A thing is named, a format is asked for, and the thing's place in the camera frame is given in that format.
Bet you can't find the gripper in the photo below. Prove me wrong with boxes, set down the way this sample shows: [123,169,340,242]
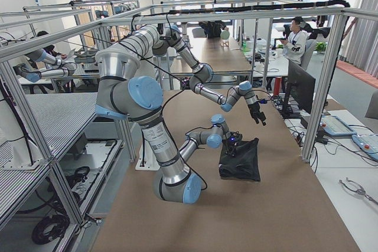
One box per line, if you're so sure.
[248,103,266,126]
[223,132,243,157]

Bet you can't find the black printed t-shirt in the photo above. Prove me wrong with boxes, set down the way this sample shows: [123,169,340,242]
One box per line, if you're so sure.
[219,138,260,182]

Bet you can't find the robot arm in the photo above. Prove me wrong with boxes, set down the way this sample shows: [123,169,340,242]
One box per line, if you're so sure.
[109,25,266,125]
[95,48,232,204]

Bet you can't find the standing person dark clothes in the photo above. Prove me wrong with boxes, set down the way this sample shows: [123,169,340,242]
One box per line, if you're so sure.
[199,21,230,40]

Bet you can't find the red cylinder bottle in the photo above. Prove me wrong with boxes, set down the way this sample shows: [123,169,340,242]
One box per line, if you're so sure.
[273,76,282,96]

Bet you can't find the black computer monitor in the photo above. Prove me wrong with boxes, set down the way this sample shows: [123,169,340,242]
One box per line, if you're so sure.
[281,60,315,119]

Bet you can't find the seated person white hoodie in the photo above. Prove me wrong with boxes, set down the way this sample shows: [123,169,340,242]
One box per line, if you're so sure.
[280,17,307,65]

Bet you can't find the metal grabber tool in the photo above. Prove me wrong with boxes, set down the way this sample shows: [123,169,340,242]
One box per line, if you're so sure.
[339,177,377,205]

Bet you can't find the aluminium cage frame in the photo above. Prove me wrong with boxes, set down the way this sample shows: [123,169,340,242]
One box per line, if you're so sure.
[1,0,350,227]

